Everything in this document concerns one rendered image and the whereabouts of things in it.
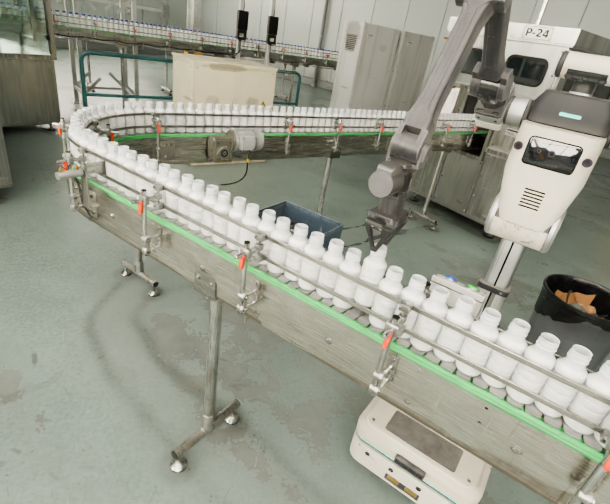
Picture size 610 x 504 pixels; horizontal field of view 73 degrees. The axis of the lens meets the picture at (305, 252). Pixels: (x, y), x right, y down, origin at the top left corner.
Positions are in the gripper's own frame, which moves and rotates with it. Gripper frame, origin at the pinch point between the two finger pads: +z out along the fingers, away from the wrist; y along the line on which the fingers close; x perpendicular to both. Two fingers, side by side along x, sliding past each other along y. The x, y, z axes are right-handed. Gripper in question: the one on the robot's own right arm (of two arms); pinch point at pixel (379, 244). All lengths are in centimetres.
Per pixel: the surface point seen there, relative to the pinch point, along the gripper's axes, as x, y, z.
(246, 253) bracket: -31.8, 11.7, 12.9
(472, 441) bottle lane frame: 37, 5, 35
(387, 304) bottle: 7.5, 3.5, 12.3
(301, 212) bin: -59, -57, 26
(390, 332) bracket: 12.7, 12.9, 12.8
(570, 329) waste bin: 61, -139, 63
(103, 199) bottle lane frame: -110, 5, 26
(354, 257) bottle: -4.5, 2.7, 4.7
